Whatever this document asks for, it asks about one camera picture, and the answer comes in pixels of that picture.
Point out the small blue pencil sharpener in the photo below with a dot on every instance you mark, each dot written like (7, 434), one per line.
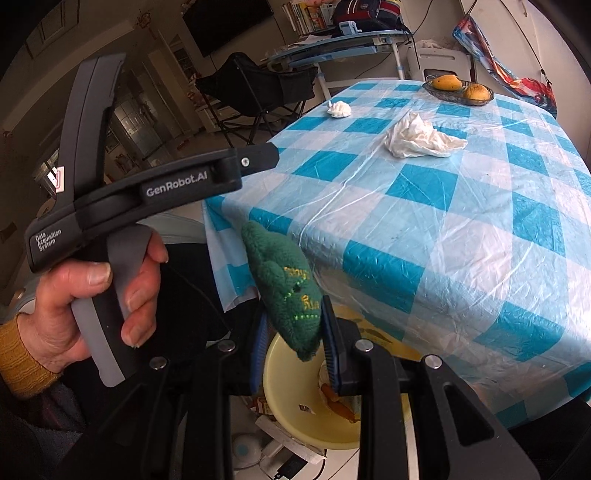
(347, 28)

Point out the person's left forearm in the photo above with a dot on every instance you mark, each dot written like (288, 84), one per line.
(23, 360)

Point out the large crumpled white tissue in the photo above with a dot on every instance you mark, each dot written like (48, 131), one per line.
(418, 138)

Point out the person's dark clothing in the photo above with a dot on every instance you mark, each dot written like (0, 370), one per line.
(194, 286)

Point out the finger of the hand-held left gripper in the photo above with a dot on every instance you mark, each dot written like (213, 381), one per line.
(184, 184)

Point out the curled orange peel strip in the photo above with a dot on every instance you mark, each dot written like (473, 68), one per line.
(334, 401)

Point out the white power strip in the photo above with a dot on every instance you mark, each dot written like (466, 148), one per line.
(295, 454)

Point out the small crumpled white tissue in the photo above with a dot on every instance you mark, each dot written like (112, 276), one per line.
(339, 109)

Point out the yellow mango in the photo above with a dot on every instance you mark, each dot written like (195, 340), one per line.
(445, 83)
(478, 92)

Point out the row of books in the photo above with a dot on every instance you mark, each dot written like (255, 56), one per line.
(307, 16)

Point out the blue checked plastic tablecloth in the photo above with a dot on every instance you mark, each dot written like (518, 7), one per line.
(438, 221)

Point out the black television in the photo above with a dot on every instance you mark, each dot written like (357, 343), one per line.
(226, 23)

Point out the colourful printed bag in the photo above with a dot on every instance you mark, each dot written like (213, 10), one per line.
(503, 69)

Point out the blue study desk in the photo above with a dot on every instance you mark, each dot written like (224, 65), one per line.
(337, 46)

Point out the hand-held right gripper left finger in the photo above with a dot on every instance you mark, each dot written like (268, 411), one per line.
(259, 350)

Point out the white round device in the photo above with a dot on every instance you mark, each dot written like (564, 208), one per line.
(244, 450)

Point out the white plastic stool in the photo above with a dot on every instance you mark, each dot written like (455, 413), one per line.
(438, 60)

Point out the green knitted coaster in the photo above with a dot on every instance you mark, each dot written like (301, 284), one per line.
(281, 286)

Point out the yellow plastic basin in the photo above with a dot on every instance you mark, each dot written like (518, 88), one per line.
(295, 406)

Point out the person's left hand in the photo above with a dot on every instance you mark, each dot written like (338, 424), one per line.
(51, 323)

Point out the dark blue backpack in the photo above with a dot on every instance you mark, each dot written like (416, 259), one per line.
(369, 11)

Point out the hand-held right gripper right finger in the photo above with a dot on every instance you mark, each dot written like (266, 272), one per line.
(328, 341)

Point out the red wall ornament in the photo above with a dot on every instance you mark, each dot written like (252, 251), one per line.
(145, 19)

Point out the black folding chair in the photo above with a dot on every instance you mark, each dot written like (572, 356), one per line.
(258, 87)

